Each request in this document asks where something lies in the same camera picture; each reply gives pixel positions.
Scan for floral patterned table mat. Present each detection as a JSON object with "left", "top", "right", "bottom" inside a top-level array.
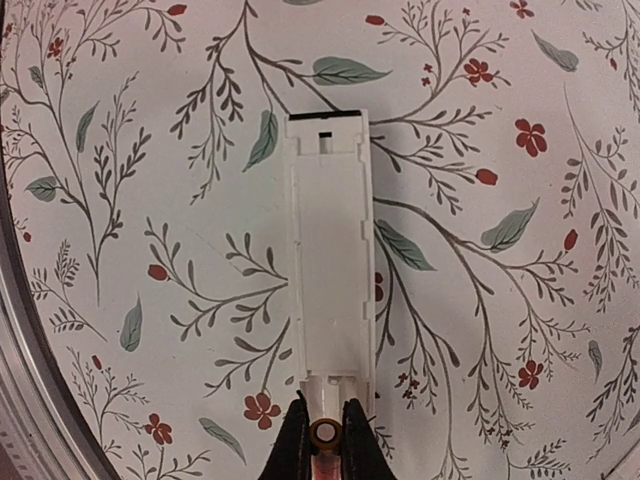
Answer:
[{"left": 1, "top": 1, "right": 639, "bottom": 479}]

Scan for red AAA battery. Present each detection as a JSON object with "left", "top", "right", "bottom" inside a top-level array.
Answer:
[{"left": 310, "top": 418, "right": 342, "bottom": 480}]

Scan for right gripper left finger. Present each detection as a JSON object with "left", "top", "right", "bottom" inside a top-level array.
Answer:
[{"left": 258, "top": 390, "right": 312, "bottom": 480}]

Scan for white remote control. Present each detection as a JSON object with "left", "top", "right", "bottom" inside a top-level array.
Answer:
[{"left": 283, "top": 110, "right": 375, "bottom": 421}]

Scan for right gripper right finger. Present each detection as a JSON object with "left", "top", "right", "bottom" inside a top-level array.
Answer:
[{"left": 341, "top": 398, "right": 396, "bottom": 480}]

